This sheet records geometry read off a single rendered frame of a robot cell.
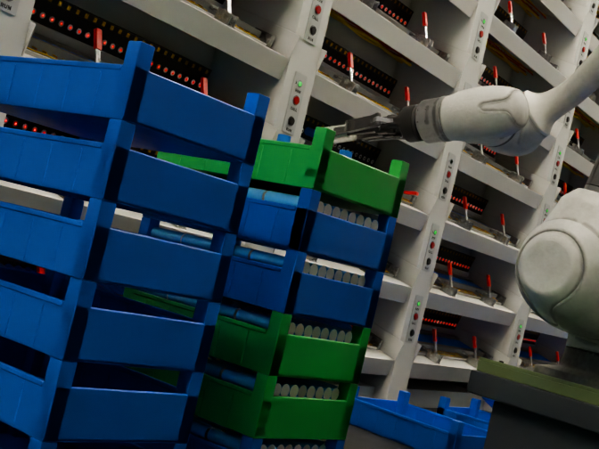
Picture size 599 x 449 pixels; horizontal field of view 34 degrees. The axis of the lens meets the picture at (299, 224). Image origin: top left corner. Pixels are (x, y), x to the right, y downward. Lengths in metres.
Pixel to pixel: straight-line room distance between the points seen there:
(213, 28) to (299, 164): 0.57
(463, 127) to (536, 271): 0.50
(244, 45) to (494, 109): 0.48
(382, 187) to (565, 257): 0.29
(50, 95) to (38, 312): 0.23
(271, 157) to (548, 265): 0.45
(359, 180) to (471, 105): 0.63
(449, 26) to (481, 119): 0.76
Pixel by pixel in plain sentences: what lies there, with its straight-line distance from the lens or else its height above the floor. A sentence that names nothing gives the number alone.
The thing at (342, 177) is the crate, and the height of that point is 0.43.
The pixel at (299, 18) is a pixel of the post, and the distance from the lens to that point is 1.95.
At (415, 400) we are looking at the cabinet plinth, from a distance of 2.72.
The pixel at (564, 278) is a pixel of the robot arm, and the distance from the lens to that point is 1.45.
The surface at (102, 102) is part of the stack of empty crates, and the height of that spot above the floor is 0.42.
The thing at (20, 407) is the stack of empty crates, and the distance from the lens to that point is 1.01.
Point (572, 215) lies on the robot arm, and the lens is 1.51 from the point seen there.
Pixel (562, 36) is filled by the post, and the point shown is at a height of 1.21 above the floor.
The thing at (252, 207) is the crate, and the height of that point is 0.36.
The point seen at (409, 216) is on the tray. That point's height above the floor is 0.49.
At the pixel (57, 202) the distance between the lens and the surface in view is 1.54.
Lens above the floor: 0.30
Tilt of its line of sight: 2 degrees up
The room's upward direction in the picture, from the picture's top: 13 degrees clockwise
